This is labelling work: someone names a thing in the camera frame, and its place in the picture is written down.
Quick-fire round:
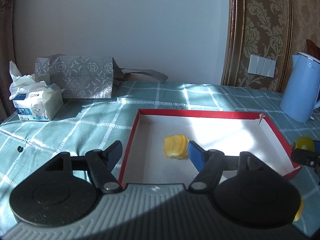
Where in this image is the green tomato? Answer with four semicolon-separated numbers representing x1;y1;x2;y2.
295;137;315;152

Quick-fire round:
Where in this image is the large yellow starfruit chunk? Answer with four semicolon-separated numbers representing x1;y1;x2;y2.
164;134;189;159

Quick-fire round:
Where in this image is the teal checked tablecloth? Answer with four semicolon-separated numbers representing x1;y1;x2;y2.
1;81;319;235

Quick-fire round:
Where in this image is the blue electric kettle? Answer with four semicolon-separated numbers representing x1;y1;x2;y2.
280;52;320;123

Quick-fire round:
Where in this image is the grey patterned gift bag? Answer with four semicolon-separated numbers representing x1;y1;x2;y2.
35;54;168;99

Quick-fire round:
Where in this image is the tissue pack with cat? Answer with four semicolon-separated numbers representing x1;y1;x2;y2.
9;61;63;121

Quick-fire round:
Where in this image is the dark wooden chair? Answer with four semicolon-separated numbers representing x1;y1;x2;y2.
306;39;320;60

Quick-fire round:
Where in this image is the brown patterned curtain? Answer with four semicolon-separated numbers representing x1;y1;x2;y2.
0;0;15;121

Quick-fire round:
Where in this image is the white wall switch panel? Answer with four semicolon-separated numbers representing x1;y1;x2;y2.
248;54;276;77

